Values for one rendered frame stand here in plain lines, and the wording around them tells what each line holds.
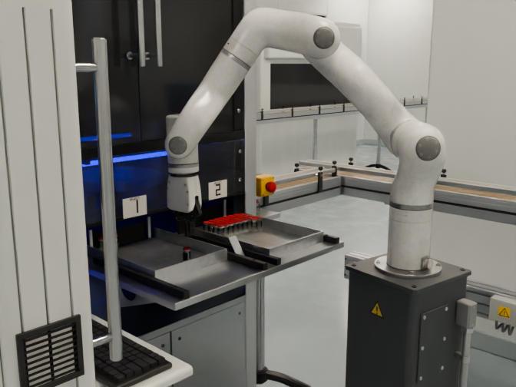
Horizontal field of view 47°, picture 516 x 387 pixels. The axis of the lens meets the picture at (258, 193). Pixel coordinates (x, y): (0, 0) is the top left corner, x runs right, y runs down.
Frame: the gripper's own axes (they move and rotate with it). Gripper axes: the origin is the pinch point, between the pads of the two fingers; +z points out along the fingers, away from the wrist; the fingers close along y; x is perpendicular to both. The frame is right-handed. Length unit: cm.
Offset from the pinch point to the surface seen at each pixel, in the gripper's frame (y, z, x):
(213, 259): 5.7, 9.3, 4.9
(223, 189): -19.8, -3.3, 34.1
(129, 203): -20.0, -4.9, -4.6
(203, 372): -21, 61, 23
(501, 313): 47, 51, 117
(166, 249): -15.2, 10.3, 4.6
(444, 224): -8, 37, 182
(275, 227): -5.1, 9.9, 43.9
